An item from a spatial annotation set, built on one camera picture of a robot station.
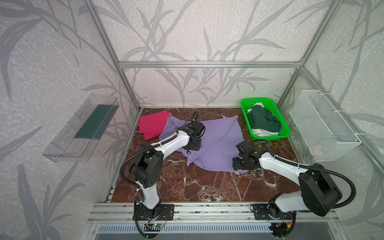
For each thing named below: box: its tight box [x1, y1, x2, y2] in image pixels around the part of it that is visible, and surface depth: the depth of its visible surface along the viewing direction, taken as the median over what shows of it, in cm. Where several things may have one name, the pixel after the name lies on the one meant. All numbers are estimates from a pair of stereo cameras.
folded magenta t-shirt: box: [137, 110, 172, 141], surface depth 108 cm
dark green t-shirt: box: [247, 104, 282, 133], surface depth 104 cm
